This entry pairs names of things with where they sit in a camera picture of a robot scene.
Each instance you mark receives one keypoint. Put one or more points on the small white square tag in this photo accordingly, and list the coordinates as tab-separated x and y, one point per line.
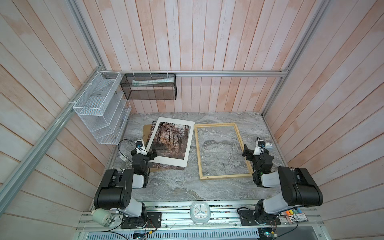
123	158

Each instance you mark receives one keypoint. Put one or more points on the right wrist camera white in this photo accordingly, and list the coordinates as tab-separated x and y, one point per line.
259	149

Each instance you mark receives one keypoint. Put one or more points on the white photo mat board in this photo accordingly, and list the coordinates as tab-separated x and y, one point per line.
176	135

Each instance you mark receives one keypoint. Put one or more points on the black wire mesh basket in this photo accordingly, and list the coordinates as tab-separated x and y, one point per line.
148	93

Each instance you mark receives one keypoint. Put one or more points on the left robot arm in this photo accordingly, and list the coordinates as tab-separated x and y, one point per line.
115	191

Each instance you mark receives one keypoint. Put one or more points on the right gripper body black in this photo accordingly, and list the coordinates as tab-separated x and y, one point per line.
249	153

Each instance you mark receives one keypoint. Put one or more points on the paper in black basket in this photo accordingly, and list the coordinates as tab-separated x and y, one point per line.
153	82

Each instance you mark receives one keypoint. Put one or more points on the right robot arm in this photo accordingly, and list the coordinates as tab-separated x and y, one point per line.
298	188

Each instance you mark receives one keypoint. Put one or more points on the autumn forest photo print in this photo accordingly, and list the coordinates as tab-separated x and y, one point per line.
160	146

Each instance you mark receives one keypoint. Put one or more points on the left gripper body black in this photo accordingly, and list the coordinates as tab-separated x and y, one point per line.
149	154

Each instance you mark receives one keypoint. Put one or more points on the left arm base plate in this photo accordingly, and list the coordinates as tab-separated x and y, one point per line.
149	220

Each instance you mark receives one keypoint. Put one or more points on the small white grey device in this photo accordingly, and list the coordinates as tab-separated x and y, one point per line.
269	146

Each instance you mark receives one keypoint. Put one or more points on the white desk clock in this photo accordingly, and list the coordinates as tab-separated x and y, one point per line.
200	212

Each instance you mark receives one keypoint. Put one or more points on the light wooden picture frame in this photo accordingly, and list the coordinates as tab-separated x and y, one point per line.
219	148

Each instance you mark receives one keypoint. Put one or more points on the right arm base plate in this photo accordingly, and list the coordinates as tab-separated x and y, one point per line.
257	218

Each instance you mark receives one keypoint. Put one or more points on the pack of coloured highlighters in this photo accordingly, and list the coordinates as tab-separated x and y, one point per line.
294	216

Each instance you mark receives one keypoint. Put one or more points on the white wire mesh shelf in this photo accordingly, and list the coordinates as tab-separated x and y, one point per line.
103	109

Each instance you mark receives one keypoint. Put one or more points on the brown cardboard backing board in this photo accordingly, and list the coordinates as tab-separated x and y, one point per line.
147	133

